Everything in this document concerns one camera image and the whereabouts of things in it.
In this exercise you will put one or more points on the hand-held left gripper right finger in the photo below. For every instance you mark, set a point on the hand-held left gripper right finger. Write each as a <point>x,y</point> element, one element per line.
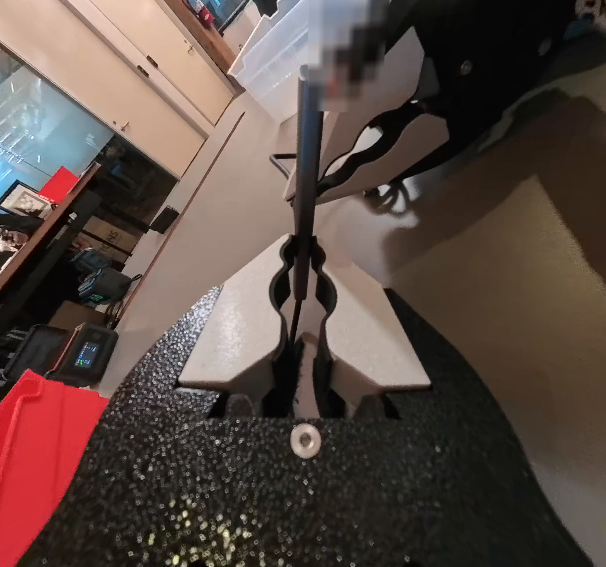
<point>374,340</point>

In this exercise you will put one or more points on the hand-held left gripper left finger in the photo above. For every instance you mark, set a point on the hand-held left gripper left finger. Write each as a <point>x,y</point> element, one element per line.
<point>236,330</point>

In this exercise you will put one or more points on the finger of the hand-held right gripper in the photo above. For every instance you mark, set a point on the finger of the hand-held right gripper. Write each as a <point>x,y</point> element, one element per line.
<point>402,79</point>
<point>402,155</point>

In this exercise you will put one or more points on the small black device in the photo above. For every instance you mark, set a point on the small black device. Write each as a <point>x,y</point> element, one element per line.
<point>164,219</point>

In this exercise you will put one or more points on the white plastic bin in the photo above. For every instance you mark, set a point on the white plastic bin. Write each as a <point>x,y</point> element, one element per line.
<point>265,70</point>

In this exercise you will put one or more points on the black battery charger device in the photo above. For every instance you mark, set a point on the black battery charger device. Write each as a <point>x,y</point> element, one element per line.
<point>102,273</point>

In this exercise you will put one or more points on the black power station with screen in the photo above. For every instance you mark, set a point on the black power station with screen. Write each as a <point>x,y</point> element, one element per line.
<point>90,351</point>

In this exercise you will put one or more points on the printed cardboard box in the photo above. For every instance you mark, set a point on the printed cardboard box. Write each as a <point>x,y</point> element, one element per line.
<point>109,240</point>

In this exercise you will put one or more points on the plain cardboard box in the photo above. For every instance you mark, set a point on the plain cardboard box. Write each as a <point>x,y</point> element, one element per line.
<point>78,314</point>

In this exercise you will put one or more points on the black hard case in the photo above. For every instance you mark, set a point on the black hard case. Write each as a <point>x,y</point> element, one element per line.
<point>28,349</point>

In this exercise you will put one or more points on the red fire extinguisher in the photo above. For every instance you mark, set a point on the red fire extinguisher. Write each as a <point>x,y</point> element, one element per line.
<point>201,6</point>

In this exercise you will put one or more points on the wooden desk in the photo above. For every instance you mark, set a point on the wooden desk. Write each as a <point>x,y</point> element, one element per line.
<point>47,228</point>

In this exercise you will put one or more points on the red box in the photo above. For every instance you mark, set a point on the red box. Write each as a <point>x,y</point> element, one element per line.
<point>59,183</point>

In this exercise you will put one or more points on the red plastic bin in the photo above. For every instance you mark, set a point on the red plastic bin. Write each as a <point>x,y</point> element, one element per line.
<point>42,458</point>

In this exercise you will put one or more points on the framed marker tag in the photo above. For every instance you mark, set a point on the framed marker tag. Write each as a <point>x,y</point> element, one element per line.
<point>23,200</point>

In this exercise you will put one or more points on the beige cabinet door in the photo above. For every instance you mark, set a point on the beige cabinet door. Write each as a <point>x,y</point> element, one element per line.
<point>156,18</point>
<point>94,70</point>

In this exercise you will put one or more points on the glass partition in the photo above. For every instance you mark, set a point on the glass partition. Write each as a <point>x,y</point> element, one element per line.
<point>47,127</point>

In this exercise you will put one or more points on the wooden post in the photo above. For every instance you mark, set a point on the wooden post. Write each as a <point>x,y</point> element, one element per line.
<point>222,51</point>

